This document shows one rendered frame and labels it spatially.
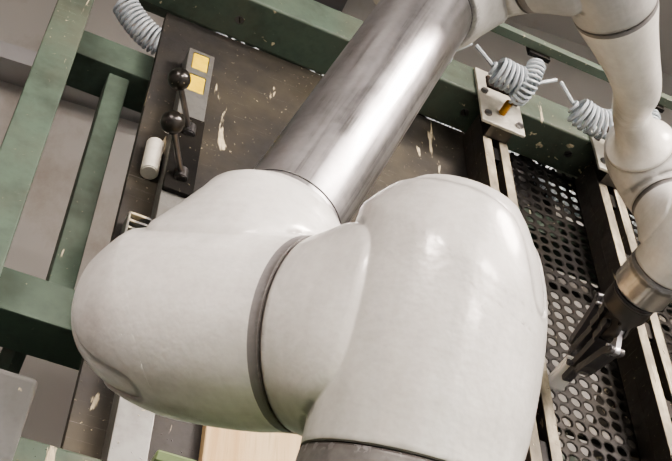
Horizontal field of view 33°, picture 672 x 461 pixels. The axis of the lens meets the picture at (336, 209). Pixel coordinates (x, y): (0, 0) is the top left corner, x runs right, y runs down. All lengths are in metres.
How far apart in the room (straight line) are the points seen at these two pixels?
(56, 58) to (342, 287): 1.24
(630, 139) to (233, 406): 0.99
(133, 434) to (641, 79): 0.77
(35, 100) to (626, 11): 0.96
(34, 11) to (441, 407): 3.94
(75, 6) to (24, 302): 0.65
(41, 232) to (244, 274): 3.41
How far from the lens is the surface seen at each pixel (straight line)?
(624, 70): 1.40
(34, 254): 4.21
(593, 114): 2.36
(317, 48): 2.31
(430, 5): 1.21
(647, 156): 1.73
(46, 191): 4.29
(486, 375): 0.76
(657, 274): 1.71
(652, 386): 2.05
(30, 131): 1.80
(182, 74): 1.86
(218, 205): 0.93
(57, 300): 1.69
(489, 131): 2.32
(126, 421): 1.50
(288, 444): 1.61
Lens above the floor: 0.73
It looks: 22 degrees up
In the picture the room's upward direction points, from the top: 14 degrees clockwise
